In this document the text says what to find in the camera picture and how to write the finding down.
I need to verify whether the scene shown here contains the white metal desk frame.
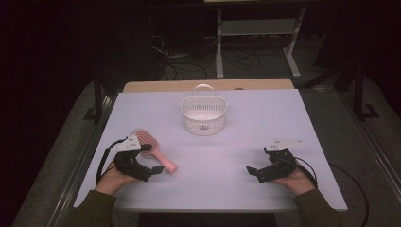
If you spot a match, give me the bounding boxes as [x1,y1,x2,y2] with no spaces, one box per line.
[215,6,307,79]

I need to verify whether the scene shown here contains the pink hairbrush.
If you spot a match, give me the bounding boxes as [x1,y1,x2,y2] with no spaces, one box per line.
[130,128,179,175]

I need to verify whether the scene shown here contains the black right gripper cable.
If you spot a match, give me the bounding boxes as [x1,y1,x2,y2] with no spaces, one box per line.
[294,156,319,189]

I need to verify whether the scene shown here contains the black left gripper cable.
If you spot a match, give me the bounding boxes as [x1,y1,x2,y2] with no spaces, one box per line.
[96,137,129,185]

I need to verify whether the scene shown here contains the wooden table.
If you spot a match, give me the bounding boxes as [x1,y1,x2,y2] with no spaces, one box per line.
[122,78,296,94]

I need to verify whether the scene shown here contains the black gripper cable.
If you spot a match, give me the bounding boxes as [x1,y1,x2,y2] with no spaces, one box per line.
[96,137,129,185]
[294,156,319,189]

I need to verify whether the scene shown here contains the person's right hand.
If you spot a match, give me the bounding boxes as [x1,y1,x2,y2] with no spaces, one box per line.
[270,166,318,197]

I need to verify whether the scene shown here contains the aluminium frame rail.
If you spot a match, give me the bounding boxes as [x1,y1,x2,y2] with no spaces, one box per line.
[46,94,115,227]
[339,93,401,193]

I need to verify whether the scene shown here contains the thin black cable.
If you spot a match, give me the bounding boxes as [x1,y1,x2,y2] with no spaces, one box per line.
[328,163,371,227]

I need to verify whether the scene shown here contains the person's left hand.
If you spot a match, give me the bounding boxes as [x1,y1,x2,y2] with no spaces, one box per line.
[94,160,140,197]

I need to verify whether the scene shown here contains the white perforated plastic basket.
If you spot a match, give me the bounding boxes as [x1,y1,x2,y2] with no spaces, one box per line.
[180,83,228,137]

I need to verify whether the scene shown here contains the black metal stand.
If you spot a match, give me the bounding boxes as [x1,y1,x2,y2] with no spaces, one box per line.
[333,59,381,123]
[82,69,109,125]

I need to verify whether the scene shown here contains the tangle of black cables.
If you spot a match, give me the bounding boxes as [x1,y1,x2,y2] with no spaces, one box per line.
[147,17,263,81]

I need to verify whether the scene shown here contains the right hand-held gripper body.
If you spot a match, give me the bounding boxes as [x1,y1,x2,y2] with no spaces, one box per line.
[264,137,304,183]

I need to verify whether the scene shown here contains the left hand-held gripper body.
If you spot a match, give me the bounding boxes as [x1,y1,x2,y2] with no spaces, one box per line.
[113,133,147,178]

